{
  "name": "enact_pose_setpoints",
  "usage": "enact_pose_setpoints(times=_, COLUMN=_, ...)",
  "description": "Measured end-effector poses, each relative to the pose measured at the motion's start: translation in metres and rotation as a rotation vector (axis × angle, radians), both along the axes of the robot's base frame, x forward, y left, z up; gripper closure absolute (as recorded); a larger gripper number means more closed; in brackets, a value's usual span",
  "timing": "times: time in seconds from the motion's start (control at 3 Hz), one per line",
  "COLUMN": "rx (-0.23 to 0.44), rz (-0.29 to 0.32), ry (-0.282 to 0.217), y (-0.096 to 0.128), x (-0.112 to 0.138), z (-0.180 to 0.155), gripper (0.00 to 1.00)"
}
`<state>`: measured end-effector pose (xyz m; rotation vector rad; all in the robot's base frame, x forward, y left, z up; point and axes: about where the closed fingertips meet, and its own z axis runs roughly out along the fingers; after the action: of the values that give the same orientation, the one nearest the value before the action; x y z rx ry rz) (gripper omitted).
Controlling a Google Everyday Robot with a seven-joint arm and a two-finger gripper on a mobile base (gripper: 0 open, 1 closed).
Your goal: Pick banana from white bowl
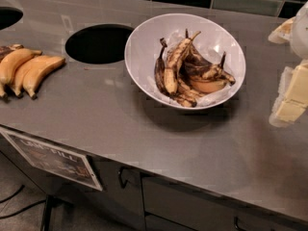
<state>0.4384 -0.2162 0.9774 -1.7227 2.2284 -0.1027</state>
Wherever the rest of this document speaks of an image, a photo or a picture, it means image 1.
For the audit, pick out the black cabinet handle left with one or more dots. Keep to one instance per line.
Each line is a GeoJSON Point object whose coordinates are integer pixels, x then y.
{"type": "Point", "coordinates": [122, 181]}

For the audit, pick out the brown banana bottom of bowl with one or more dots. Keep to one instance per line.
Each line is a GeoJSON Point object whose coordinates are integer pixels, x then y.
{"type": "Point", "coordinates": [186, 96]}

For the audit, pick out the landfill sign plate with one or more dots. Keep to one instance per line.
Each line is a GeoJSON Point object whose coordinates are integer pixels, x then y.
{"type": "Point", "coordinates": [54, 159]}

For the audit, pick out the spotted yellow banana upright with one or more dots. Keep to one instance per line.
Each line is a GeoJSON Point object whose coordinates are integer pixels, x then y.
{"type": "Point", "coordinates": [174, 62]}

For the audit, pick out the white bowl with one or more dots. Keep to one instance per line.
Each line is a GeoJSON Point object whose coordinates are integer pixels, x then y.
{"type": "Point", "coordinates": [143, 46]}

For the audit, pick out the yellow banana left on counter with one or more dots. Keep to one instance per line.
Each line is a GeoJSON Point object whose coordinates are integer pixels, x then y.
{"type": "Point", "coordinates": [11, 63]}

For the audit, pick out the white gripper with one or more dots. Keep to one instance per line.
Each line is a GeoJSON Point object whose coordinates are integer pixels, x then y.
{"type": "Point", "coordinates": [300, 34]}

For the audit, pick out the yellow banana right on counter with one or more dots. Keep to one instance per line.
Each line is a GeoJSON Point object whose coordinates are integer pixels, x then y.
{"type": "Point", "coordinates": [42, 67]}

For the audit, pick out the white paper liner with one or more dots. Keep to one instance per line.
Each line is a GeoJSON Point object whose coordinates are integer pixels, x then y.
{"type": "Point", "coordinates": [212, 55]}

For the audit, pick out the yellow banana middle on counter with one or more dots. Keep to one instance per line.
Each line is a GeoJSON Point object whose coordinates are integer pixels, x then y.
{"type": "Point", "coordinates": [17, 84]}

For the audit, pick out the brown banana far left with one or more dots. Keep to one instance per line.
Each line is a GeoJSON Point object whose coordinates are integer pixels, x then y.
{"type": "Point", "coordinates": [6, 50]}

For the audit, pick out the black cabinet handle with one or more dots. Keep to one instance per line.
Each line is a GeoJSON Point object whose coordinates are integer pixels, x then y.
{"type": "Point", "coordinates": [122, 181]}
{"type": "Point", "coordinates": [238, 225]}

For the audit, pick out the black cabinet handle right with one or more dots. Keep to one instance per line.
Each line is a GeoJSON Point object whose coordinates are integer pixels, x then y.
{"type": "Point", "coordinates": [238, 225]}

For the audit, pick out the yellow banana on counter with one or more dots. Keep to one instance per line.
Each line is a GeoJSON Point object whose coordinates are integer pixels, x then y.
{"type": "Point", "coordinates": [17, 84]}
{"type": "Point", "coordinates": [11, 63]}
{"type": "Point", "coordinates": [42, 67]}

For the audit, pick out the dark spotted banana left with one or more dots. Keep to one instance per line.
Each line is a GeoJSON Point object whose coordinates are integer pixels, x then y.
{"type": "Point", "coordinates": [159, 69]}

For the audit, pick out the orange yellow banana in bowl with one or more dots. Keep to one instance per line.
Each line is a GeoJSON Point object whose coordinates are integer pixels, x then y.
{"type": "Point", "coordinates": [208, 87]}

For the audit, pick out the dark blackened banana right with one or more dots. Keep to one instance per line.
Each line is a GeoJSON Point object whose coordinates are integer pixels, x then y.
{"type": "Point", "coordinates": [214, 72]}

